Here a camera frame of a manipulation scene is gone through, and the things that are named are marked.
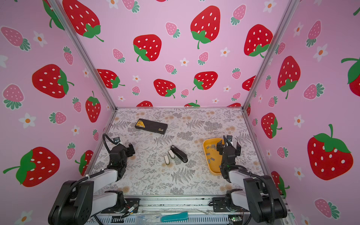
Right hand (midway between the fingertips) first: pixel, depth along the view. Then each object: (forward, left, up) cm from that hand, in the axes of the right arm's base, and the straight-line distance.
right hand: (230, 141), depth 87 cm
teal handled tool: (-42, +25, -10) cm, 50 cm away
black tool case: (+13, +57, -9) cm, 60 cm away
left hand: (-9, +68, -1) cm, 69 cm away
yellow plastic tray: (-8, +9, -10) cm, 16 cm away
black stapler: (-9, +31, -6) cm, 33 cm away
